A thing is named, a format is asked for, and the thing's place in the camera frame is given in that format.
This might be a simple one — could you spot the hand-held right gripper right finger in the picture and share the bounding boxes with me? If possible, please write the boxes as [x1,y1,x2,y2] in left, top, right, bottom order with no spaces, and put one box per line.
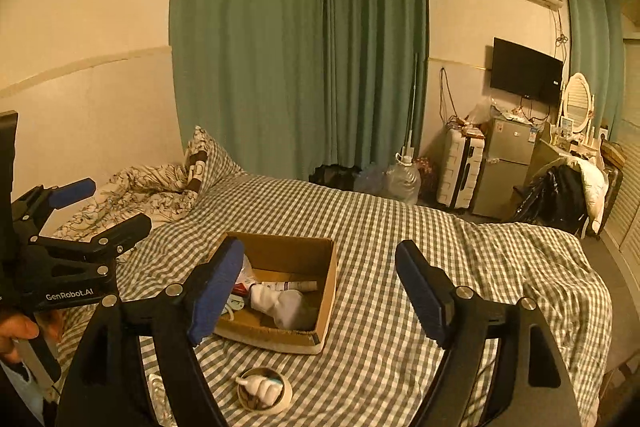
[395,239,588,427]

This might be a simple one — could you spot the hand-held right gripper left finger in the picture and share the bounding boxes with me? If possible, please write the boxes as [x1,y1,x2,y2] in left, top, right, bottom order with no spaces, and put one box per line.
[55,237,246,427]

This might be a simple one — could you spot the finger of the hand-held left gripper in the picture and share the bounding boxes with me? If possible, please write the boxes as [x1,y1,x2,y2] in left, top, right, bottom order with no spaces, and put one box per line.
[30,213,152,277]
[10,178,97,229]

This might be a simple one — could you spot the cardboard box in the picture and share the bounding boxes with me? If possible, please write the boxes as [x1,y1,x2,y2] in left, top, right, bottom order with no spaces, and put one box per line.
[213,232,337,356]

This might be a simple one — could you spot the person's left hand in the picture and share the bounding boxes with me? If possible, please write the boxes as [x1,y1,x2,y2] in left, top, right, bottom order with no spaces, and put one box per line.
[0,309,66,364]

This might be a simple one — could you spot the floral blanket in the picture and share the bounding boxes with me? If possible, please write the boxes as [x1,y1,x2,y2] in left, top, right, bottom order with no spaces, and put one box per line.
[51,162,202,242]

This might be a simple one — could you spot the white sock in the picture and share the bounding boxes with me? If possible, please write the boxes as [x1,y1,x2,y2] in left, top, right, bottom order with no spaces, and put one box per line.
[249,284,314,331]

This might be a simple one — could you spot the white tube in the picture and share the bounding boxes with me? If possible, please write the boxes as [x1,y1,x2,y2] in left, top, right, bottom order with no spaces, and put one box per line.
[257,279,319,293]

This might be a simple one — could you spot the green checkered blanket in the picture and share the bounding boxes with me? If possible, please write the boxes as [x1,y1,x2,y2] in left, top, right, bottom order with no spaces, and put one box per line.
[55,172,614,427]

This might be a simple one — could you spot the large clear water jug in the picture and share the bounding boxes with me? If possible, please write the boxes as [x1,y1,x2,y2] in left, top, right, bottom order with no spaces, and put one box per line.
[382,152,422,206]

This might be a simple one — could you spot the red patterned bag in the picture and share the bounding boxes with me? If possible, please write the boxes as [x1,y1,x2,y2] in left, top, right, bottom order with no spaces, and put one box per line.
[414,156,442,204]

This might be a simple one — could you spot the checkered pillow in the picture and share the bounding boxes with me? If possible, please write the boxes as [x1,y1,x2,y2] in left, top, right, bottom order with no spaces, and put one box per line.
[186,126,249,196]

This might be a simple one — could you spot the tape roll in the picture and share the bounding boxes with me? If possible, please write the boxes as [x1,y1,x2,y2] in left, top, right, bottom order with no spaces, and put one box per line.
[236,367,294,414]

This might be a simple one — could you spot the clear plastic bag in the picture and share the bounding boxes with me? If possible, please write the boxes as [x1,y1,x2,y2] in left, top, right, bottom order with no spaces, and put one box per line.
[354,164,389,196]

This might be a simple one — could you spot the white suitcase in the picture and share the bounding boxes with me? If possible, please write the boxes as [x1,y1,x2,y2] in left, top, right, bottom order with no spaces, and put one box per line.
[436,126,487,212]

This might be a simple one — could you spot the black bag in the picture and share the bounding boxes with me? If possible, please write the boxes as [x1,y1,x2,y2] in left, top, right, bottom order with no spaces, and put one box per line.
[308,162,362,194]

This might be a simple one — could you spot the silver fridge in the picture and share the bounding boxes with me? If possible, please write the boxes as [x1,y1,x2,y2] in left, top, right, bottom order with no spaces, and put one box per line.
[470,115,541,221]

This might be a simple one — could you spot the black jacket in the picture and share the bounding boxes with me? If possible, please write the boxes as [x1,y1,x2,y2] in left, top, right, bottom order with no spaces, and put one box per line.
[501,161,589,229]

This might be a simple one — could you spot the wooden dressing table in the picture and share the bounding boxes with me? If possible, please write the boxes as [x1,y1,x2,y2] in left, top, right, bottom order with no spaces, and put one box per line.
[529,122,609,188]

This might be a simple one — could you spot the white pole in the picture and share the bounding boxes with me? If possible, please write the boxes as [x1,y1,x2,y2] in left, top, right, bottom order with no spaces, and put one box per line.
[405,52,420,154]

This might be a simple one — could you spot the plastic bag on fridge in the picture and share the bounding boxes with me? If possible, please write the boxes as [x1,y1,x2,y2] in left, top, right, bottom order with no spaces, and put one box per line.
[466,99,502,126]

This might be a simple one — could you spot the white jacket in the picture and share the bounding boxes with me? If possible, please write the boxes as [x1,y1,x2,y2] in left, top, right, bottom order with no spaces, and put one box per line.
[564,154,609,239]

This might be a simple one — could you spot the louvered wardrobe door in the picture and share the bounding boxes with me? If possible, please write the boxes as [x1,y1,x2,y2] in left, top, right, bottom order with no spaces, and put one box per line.
[599,36,640,290]

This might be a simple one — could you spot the white oval mirror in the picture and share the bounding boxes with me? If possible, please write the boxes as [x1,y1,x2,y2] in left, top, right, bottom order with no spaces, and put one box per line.
[562,73,596,134]

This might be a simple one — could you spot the narrow green window curtain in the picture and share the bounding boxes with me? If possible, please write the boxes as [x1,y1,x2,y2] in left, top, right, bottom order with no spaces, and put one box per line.
[562,0,627,144]

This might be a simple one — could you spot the hanging wall cables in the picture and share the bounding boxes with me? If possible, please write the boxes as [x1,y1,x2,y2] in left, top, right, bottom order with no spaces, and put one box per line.
[438,67,459,124]

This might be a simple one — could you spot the black wall television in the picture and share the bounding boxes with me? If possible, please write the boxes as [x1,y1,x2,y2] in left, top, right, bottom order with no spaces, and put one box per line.
[489,37,564,104]

